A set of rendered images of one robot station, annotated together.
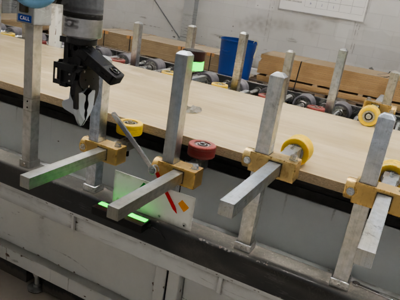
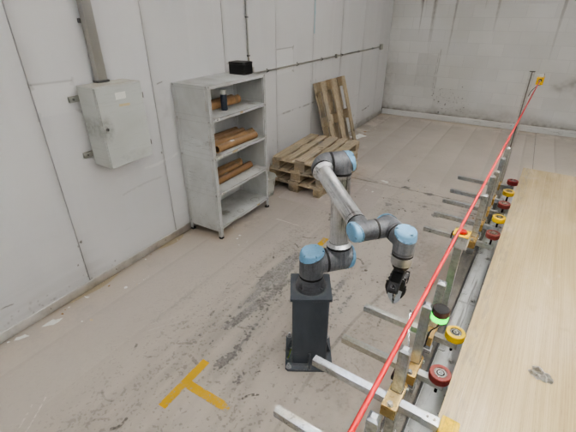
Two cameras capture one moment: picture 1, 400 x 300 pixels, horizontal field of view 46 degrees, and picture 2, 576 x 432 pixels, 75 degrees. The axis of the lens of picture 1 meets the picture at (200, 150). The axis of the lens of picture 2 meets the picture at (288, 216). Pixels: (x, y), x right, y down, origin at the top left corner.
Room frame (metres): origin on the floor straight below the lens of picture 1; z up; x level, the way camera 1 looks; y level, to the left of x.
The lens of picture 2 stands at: (0.85, -1.07, 2.12)
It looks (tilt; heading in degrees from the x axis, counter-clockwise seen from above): 28 degrees down; 100
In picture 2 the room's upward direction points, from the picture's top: straight up
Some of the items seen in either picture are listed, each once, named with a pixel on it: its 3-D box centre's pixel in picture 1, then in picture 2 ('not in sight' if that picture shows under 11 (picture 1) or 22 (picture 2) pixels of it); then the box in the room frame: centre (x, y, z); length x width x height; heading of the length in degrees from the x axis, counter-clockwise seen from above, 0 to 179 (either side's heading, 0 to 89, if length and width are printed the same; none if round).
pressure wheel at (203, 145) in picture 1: (199, 161); (438, 381); (1.26, 0.00, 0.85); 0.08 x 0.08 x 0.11
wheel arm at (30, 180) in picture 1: (86, 159); (408, 325); (1.18, 0.30, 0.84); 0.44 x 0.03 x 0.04; 156
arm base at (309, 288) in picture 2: not in sight; (310, 279); (0.67, 0.80, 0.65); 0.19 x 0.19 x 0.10
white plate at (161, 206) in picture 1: (151, 200); not in sight; (1.17, 0.11, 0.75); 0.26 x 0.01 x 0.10; 66
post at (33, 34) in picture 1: (31, 97); (449, 283); (1.39, 0.54, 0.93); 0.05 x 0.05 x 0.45; 66
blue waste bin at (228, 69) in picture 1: (236, 62); not in sight; (6.99, -0.33, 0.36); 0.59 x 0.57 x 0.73; 159
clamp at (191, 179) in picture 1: (177, 171); (413, 368); (1.18, 0.05, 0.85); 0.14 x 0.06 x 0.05; 66
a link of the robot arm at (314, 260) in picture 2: not in sight; (313, 261); (0.68, 0.80, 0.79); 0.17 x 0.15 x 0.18; 26
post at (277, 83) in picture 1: (260, 168); (395, 396); (1.08, -0.15, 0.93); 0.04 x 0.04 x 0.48; 66
